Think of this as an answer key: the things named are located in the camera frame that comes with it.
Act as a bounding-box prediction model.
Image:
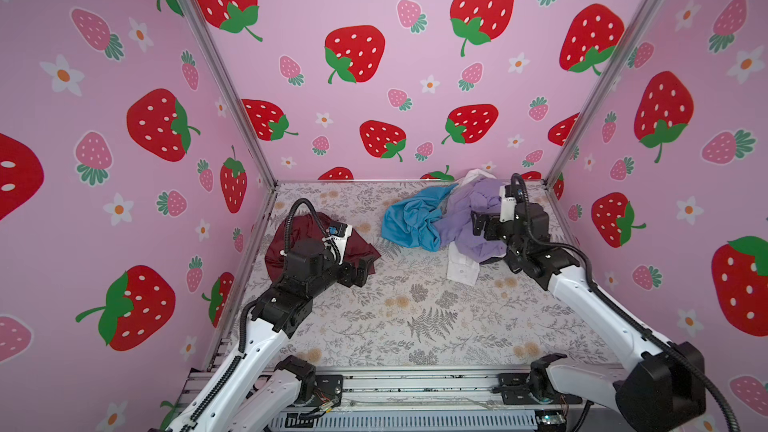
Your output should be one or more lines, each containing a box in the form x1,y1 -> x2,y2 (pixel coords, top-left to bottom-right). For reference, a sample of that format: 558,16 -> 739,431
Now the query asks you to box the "maroon cloth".
264,211 -> 383,283

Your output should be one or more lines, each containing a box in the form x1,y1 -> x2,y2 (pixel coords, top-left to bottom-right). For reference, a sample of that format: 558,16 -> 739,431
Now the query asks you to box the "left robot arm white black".
165,237 -> 377,431

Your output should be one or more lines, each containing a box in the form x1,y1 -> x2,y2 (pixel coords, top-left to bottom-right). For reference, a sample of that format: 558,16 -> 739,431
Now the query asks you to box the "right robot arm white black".
471,200 -> 740,431

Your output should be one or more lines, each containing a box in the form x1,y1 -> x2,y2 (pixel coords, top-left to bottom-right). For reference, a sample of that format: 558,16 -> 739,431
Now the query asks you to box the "lavender purple cloth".
434,177 -> 506,263

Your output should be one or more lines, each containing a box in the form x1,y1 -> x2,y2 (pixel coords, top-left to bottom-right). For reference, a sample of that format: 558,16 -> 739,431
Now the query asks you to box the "white cloth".
446,169 -> 495,287

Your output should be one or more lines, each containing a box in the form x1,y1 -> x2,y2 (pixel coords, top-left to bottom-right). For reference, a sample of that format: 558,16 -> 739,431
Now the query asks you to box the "teal blue cloth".
381,184 -> 457,252

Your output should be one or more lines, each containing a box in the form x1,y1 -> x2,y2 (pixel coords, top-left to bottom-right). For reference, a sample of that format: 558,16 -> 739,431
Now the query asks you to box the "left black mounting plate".
261,374 -> 344,409

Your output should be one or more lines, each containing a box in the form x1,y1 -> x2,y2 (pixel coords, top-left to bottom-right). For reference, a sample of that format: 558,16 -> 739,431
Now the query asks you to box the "black mounting plate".
261,374 -> 344,409
491,373 -> 583,405

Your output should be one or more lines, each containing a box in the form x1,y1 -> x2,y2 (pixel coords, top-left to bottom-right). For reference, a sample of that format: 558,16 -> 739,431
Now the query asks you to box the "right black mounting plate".
491,373 -> 583,405

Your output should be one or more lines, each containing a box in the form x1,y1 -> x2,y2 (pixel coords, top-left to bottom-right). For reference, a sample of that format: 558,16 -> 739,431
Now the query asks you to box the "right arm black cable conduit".
509,172 -> 742,432

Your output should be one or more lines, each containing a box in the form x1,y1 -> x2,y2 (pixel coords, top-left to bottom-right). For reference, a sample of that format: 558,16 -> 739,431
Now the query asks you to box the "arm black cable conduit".
283,197 -> 331,253
509,172 -> 742,432

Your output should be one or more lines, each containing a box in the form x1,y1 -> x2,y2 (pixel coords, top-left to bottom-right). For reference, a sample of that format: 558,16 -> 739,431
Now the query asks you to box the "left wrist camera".
326,220 -> 353,264

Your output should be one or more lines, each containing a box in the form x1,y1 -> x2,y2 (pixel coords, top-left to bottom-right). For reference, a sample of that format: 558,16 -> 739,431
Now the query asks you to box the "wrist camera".
326,220 -> 353,264
499,185 -> 517,223

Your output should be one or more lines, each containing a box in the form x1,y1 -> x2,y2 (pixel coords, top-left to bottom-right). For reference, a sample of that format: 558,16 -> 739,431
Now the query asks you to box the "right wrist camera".
499,185 -> 517,223

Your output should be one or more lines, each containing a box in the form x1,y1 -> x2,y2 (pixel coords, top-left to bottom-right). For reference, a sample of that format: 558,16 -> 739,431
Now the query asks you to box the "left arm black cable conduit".
283,197 -> 331,253

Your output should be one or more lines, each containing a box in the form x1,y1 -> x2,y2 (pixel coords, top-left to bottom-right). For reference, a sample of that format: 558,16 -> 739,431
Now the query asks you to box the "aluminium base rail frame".
177,365 -> 673,432

